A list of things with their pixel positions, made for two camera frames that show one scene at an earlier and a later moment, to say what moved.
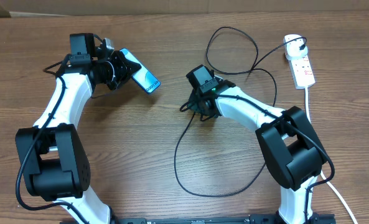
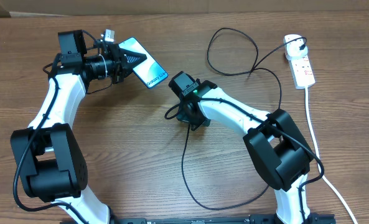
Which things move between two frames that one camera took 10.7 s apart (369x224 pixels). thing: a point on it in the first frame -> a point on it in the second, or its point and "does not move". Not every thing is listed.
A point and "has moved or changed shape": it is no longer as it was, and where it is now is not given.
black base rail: [253, 219] does not move
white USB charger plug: [292, 50] does not move
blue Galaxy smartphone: [143, 77] has moved or changed shape
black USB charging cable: [192, 112] -> [277, 76]
